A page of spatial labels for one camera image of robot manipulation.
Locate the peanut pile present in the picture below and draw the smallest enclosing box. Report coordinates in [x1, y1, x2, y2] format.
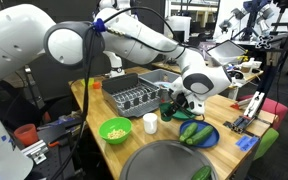
[107, 128, 127, 140]

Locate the grey plastic bin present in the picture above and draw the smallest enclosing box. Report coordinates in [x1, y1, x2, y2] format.
[138, 68, 182, 103]

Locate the dark green cucumber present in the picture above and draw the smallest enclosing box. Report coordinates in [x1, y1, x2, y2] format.
[190, 165, 213, 180]

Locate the clear container grey lid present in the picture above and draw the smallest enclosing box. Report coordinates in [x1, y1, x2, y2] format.
[206, 39, 248, 66]

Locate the yellow-green small bowl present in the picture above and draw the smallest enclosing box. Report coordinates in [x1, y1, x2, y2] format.
[80, 77, 95, 88]

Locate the white black headset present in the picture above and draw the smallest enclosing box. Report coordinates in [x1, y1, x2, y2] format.
[229, 68, 247, 81]

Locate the black aluminium camera stand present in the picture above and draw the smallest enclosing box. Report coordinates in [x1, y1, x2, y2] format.
[230, 22, 288, 135]

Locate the black perforated board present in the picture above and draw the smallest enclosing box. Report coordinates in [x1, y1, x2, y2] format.
[33, 133, 85, 180]

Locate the black office chair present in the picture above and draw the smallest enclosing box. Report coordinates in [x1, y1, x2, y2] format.
[0, 83, 45, 131]

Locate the dark green cup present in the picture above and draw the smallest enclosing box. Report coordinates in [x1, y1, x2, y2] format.
[159, 102, 173, 122]

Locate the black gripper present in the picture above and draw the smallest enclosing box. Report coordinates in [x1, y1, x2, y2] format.
[167, 90, 193, 118]

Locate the light blue plate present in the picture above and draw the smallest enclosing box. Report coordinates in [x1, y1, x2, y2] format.
[154, 80, 172, 90]

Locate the white mug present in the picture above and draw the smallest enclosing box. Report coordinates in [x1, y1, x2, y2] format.
[142, 112, 159, 135]

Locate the green chair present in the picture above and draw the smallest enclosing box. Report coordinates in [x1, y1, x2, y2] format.
[253, 128, 280, 161]

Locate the green plate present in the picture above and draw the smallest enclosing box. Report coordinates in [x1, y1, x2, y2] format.
[170, 106, 199, 121]

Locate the red plastic cup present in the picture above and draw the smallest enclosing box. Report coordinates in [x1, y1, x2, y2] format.
[13, 123, 39, 148]

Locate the long green cucumber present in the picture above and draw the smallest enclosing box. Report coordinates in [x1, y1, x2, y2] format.
[185, 125, 215, 146]
[179, 121, 199, 143]

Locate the pink chair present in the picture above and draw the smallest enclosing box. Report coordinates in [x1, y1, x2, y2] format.
[237, 94, 288, 131]

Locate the white dome housing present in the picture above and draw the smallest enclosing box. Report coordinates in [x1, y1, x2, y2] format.
[0, 111, 34, 180]

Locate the bright green bowl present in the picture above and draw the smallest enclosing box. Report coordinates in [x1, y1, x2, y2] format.
[98, 116, 133, 146]

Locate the blue tape patch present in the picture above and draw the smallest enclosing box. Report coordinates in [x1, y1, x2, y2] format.
[235, 134, 260, 152]

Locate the grey round tray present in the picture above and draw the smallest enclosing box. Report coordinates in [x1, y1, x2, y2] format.
[119, 140, 219, 180]

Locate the grey dish rack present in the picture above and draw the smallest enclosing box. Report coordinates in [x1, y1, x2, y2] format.
[101, 72, 162, 119]

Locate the aluminium extrusion block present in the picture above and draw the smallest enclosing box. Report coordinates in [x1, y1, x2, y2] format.
[20, 139, 50, 164]

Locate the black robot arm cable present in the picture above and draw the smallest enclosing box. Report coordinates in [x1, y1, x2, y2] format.
[48, 5, 189, 180]

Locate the wooden side desk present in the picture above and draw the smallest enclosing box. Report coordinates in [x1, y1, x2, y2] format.
[152, 61, 265, 101]

